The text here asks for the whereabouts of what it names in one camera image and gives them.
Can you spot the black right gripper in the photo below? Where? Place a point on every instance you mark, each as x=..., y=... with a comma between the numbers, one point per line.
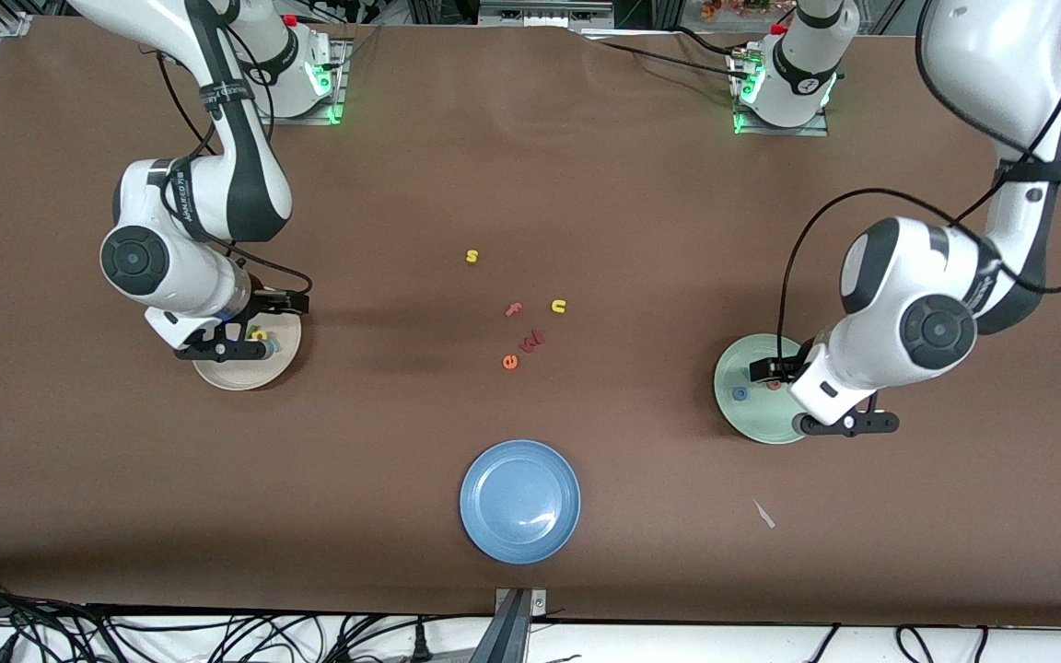
x=263, y=305

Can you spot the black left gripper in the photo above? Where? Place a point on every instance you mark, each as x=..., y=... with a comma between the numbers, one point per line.
x=787, y=366

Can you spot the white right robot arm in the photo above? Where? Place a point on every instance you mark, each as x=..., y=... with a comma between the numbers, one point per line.
x=245, y=184

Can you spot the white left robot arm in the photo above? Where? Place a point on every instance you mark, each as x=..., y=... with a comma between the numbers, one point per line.
x=917, y=276

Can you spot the green round plate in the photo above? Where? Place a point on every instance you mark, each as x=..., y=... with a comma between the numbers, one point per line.
x=752, y=419

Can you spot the beige round plate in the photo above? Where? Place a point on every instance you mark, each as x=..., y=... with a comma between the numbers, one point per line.
x=240, y=373

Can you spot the small white paper scrap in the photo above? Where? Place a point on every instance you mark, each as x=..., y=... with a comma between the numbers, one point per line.
x=764, y=515

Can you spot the brown table cover sheet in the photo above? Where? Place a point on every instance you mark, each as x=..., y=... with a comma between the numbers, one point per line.
x=125, y=506

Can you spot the dark red foam letter w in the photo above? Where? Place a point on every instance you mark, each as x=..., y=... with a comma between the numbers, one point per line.
x=531, y=341

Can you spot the blue round plate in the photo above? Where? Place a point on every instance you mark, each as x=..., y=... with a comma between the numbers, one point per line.
x=519, y=502

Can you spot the orange decorative foliage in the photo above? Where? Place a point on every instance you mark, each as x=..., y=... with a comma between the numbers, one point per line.
x=747, y=7

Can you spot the dark aluminium pole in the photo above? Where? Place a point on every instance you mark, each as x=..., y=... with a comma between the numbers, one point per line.
x=505, y=640

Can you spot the aluminium corner profile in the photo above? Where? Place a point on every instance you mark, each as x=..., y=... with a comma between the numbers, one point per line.
x=15, y=23

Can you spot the silver metal box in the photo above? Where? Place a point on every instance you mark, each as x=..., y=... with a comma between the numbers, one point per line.
x=544, y=14

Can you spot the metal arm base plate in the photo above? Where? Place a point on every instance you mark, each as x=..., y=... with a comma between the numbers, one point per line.
x=305, y=121
x=784, y=132

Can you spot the silver metal mounting bracket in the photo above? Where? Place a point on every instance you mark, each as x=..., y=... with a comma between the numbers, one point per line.
x=540, y=597

